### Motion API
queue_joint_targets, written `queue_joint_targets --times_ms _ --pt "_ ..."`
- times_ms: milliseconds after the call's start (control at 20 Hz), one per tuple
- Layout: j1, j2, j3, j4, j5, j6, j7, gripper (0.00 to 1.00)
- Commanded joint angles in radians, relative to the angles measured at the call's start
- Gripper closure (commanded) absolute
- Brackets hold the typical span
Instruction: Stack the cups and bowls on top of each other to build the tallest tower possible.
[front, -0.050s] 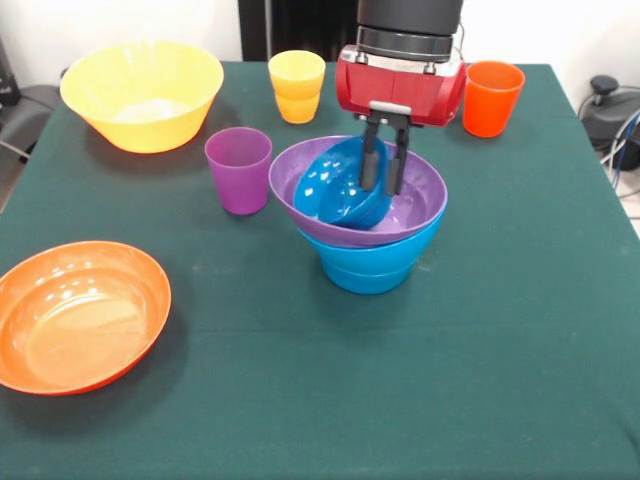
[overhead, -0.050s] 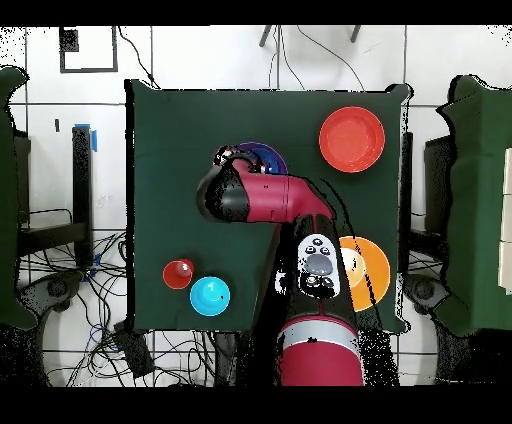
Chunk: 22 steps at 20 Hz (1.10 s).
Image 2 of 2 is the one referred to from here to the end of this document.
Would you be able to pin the large purple plastic bowl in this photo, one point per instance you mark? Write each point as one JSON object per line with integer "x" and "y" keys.
{"x": 283, "y": 166}

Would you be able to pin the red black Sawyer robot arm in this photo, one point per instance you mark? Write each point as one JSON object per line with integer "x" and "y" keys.
{"x": 272, "y": 196}

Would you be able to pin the dark green tablecloth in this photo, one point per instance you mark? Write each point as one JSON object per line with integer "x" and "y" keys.
{"x": 180, "y": 120}

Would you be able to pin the grey tripod leg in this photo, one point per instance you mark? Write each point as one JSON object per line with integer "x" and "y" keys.
{"x": 355, "y": 35}
{"x": 266, "y": 36}

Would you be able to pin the orange shallow plastic bowl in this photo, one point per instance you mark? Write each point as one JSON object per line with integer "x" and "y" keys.
{"x": 352, "y": 139}

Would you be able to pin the orange-red plastic cup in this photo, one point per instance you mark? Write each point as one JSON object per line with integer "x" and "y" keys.
{"x": 174, "y": 276}

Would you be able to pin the blue tape strip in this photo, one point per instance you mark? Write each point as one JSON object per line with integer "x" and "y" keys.
{"x": 94, "y": 140}

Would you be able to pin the small cyan plastic bowl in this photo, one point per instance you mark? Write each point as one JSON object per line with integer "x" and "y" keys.
{"x": 208, "y": 298}

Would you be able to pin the large yellow plastic bowl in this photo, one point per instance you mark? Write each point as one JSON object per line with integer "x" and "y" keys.
{"x": 378, "y": 272}

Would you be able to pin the black power strip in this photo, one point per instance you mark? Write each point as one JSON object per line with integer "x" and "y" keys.
{"x": 134, "y": 352}

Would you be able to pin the green cloth side table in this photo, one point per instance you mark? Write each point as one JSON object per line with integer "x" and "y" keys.
{"x": 8, "y": 200}
{"x": 476, "y": 200}

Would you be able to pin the white boxes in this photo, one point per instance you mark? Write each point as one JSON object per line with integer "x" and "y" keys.
{"x": 507, "y": 220}

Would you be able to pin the black square frame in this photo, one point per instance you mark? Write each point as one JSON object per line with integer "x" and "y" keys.
{"x": 88, "y": 70}

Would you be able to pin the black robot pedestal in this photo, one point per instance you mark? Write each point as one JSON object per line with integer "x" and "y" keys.
{"x": 226, "y": 360}

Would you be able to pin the black pedestal leg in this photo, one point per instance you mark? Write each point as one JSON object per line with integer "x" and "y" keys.
{"x": 56, "y": 288}
{"x": 424, "y": 290}

